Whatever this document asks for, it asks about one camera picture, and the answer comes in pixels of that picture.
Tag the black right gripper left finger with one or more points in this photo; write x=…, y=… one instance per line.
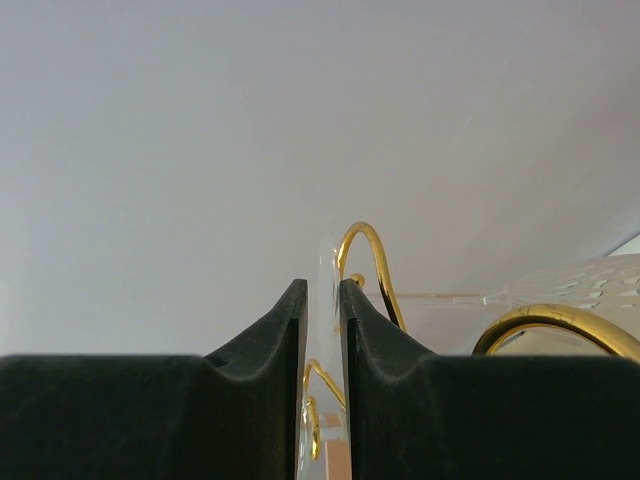
x=231, y=414

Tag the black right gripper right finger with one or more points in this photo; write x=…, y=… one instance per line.
x=414, y=414

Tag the clear ribbed flute glass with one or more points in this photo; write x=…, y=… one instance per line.
x=500, y=300

